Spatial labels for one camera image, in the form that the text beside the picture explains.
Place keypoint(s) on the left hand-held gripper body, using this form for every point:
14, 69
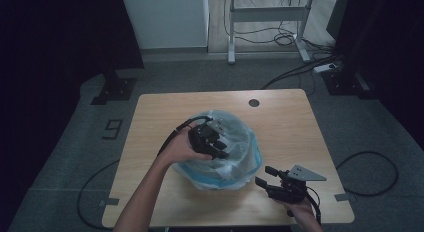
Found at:
203, 138

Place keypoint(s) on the dark curtain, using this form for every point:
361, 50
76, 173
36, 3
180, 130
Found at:
393, 58
50, 58

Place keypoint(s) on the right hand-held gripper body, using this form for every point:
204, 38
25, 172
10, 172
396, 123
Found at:
293, 192

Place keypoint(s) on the white power strip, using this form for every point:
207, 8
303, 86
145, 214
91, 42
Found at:
325, 68

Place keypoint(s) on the black stand base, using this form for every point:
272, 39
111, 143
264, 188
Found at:
345, 83
115, 90

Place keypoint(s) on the person's left hand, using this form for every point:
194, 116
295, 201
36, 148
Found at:
180, 147

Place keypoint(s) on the white cabinet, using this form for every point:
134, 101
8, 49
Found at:
165, 18

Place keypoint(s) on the grey tape piece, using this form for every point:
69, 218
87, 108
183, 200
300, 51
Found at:
344, 197
109, 201

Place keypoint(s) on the round black table grommet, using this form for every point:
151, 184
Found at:
253, 103

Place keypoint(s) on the person's right hand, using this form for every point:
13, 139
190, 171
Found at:
301, 209

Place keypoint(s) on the white desk frame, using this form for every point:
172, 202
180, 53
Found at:
266, 14

